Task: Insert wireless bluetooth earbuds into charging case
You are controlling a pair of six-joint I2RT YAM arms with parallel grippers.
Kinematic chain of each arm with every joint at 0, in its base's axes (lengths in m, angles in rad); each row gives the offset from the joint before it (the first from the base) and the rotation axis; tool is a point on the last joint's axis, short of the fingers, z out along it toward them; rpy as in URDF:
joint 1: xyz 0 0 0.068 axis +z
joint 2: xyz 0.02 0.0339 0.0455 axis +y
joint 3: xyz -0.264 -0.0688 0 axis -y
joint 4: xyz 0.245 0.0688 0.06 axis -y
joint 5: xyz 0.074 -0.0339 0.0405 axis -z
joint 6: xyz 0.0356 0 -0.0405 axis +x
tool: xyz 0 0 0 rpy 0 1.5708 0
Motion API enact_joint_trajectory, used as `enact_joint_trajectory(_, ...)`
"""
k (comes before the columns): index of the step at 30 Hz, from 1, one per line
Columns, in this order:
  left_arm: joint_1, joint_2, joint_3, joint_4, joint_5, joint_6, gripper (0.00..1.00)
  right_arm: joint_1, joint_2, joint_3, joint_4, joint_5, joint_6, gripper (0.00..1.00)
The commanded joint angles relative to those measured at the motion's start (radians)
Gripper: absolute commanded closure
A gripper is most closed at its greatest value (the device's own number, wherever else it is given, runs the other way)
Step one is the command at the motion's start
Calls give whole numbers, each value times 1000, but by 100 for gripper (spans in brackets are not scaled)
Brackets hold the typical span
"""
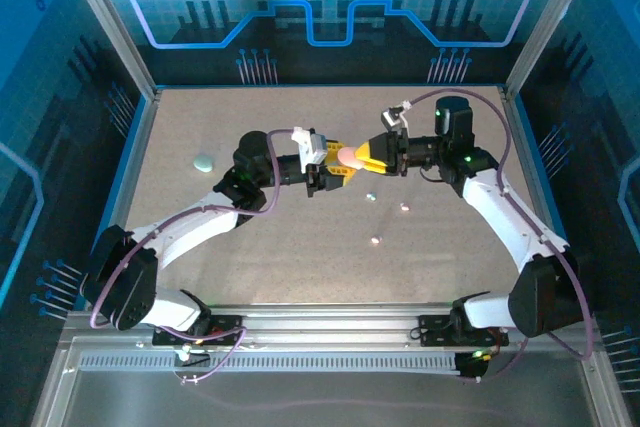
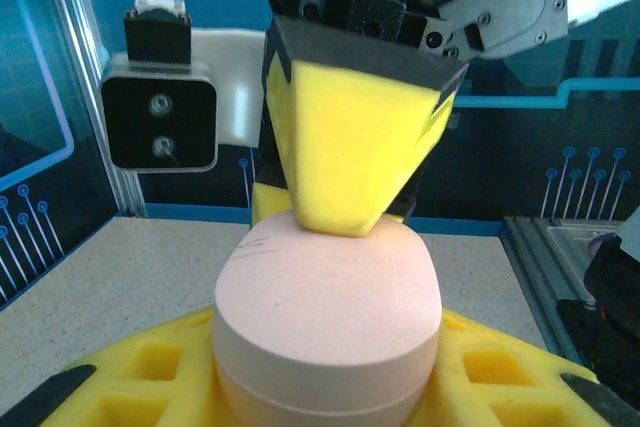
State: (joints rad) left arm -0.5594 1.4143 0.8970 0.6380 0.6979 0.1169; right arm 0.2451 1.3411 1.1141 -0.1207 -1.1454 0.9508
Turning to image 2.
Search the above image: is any pink earbud charging case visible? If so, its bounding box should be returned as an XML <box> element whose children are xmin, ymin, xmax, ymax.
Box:
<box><xmin>212</xmin><ymin>210</ymin><xmax>442</xmax><ymax>427</ymax></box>

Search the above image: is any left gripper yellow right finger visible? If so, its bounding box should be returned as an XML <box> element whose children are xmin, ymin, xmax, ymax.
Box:
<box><xmin>407</xmin><ymin>307</ymin><xmax>640</xmax><ymax>427</ymax></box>

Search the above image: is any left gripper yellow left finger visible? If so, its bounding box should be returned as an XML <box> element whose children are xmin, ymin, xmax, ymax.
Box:
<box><xmin>0</xmin><ymin>305</ymin><xmax>236</xmax><ymax>427</ymax></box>

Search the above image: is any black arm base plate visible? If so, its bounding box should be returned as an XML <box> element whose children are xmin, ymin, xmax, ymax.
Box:
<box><xmin>557</xmin><ymin>299</ymin><xmax>640</xmax><ymax>401</ymax></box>

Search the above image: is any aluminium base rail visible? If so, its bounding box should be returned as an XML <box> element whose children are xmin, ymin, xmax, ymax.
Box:
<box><xmin>501</xmin><ymin>215</ymin><xmax>640</xmax><ymax>368</ymax></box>

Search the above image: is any aluminium frame post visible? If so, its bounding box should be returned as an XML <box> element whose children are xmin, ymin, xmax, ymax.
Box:
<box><xmin>39</xmin><ymin>0</ymin><xmax>150</xmax><ymax>219</ymax></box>

